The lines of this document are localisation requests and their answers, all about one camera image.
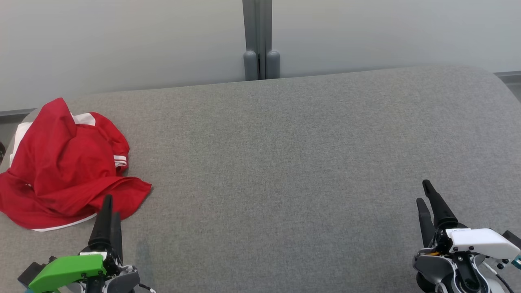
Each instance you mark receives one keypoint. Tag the red jersey with white trim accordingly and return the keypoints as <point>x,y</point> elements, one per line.
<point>61,171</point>

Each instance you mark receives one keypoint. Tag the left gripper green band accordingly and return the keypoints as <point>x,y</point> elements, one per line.
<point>65,270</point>

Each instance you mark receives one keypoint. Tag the grey fabric sofa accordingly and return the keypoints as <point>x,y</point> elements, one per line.
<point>285,162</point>

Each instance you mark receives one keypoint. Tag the grey cylindrical post foot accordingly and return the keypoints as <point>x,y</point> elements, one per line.
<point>272,65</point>
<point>250,65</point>

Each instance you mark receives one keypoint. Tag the black caster wheel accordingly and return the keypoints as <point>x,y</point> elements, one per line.
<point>1,151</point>

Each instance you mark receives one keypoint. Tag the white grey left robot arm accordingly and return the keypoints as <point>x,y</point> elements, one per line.
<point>124,283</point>

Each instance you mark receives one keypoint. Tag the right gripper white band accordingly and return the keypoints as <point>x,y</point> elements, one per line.
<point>476,242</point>

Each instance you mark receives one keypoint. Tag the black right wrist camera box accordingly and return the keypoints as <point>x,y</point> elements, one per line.
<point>513,239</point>

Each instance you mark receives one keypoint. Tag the grey partition post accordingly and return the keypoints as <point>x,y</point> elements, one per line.
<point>256,24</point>

